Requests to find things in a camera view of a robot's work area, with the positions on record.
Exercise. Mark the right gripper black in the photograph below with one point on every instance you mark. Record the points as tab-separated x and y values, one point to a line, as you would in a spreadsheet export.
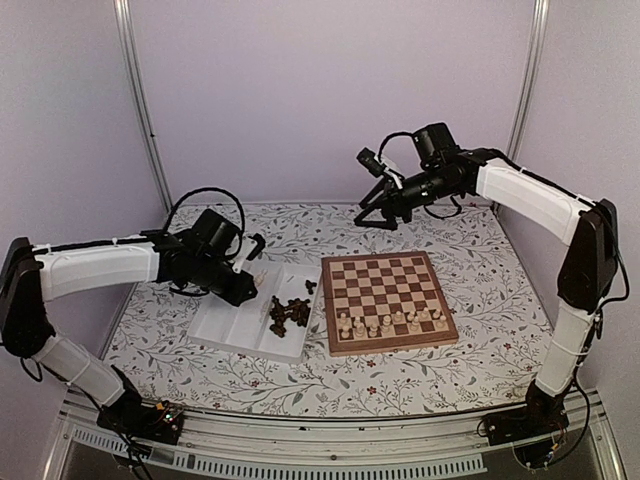
391	201

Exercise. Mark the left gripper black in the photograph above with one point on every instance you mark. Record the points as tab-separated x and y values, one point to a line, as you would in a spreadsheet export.
242	292

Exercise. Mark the white plastic compartment tray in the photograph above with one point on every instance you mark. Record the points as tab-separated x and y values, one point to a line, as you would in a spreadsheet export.
245	329

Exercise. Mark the wooden chess board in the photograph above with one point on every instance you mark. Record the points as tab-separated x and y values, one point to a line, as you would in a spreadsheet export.
372	286

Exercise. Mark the light chess king piece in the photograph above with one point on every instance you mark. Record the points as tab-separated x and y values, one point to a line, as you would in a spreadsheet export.
385	327

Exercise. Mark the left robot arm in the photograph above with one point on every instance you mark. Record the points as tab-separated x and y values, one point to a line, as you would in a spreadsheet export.
208	255

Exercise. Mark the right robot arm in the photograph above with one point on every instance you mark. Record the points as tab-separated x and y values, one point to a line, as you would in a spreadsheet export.
546	224

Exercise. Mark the pile of dark chess pieces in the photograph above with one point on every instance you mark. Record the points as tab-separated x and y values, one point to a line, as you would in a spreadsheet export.
292	301

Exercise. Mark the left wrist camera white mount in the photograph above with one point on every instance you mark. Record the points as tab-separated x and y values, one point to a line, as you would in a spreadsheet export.
251	247

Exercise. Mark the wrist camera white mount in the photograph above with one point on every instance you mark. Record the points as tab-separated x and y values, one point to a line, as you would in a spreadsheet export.
379	165
251	247

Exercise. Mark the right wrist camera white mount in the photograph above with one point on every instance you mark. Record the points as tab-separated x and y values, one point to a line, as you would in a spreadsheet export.
379	165

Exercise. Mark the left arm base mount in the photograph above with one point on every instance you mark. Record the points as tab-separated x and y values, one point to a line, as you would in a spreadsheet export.
162	422

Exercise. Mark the front aluminium rail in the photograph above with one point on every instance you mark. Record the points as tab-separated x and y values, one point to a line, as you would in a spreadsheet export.
232	445

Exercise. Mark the right aluminium frame post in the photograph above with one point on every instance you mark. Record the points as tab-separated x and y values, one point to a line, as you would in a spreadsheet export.
532	64

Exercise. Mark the aluminium frame post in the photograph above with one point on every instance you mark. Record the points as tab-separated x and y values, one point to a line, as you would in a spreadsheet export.
532	64
125	27

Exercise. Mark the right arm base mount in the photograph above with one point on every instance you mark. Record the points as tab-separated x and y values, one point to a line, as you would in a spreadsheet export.
541	414

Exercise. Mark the left aluminium frame post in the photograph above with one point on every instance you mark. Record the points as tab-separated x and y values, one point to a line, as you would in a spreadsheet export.
125	27

